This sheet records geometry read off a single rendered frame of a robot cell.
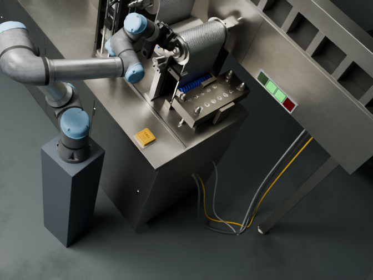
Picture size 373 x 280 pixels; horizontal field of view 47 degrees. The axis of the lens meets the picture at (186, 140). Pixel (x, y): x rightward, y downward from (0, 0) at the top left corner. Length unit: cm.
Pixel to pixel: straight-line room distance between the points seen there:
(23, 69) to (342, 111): 127
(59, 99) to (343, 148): 124
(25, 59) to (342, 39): 117
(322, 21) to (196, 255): 167
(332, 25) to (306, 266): 181
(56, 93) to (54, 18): 81
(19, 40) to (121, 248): 160
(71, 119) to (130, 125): 39
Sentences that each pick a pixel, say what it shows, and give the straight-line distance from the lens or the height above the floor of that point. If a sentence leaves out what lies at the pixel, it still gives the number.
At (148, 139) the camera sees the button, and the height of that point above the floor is 92.
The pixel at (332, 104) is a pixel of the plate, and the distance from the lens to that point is 193.
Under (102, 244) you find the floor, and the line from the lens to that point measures 274.
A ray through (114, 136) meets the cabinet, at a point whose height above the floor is 72.
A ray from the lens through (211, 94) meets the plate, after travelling 214.
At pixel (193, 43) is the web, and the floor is 130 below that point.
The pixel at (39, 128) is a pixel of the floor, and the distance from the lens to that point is 313.
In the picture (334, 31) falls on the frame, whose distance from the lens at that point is 182.
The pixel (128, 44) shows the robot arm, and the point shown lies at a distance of 166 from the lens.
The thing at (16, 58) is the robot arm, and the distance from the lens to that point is 149.
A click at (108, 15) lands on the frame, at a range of 218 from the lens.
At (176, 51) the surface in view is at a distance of 195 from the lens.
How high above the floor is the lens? 258
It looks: 53 degrees down
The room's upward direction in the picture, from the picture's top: 25 degrees clockwise
